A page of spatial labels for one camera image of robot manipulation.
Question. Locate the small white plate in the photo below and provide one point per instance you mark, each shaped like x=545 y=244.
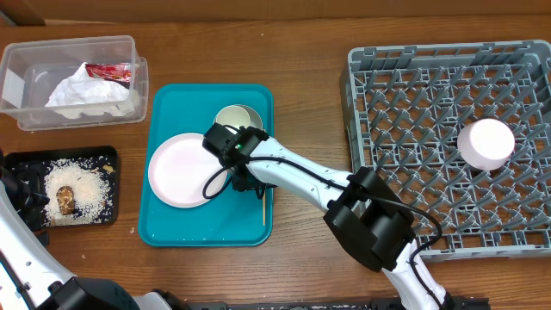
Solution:
x=486 y=144

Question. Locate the clear plastic bin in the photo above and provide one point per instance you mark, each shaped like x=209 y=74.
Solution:
x=30 y=71

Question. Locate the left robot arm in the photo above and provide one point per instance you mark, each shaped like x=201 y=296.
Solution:
x=39 y=281

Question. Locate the red snack wrapper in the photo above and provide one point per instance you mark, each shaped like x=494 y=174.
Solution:
x=120 y=73

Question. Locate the white cup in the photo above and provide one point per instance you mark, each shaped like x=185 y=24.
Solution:
x=234 y=116

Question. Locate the wooden chopstick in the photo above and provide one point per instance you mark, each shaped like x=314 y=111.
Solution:
x=264 y=210

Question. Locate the brown food piece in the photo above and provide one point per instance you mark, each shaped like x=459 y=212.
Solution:
x=65 y=199

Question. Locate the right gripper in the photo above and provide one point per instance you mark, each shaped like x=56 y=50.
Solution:
x=239 y=183

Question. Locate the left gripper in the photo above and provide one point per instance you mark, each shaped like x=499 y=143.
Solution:
x=31 y=175

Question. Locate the rice food waste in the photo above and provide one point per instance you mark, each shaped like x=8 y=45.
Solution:
x=92 y=187

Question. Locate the large white plate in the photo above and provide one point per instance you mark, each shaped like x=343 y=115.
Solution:
x=181 y=168

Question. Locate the white napkin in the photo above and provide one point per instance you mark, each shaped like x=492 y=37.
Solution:
x=80 y=94

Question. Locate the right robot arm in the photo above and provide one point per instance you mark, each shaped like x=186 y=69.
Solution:
x=368 y=220

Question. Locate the grey dishwasher rack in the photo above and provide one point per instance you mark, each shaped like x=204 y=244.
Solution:
x=404 y=107

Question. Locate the grey bowl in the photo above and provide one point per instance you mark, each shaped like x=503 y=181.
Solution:
x=256 y=120

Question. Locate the black rectangular tray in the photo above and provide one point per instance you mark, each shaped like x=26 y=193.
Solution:
x=106 y=156

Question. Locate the teal serving tray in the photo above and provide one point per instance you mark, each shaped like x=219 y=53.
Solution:
x=231 y=219

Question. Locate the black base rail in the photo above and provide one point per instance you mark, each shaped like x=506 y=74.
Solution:
x=377 y=304

